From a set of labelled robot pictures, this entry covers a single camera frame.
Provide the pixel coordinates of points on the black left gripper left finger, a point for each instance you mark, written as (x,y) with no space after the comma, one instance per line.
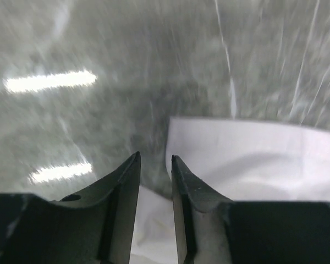
(93,225)

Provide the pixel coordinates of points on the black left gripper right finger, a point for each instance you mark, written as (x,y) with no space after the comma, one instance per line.
(211,228)

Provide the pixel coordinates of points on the white t shirt red print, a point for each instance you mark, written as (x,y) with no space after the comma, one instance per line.
(253,161)

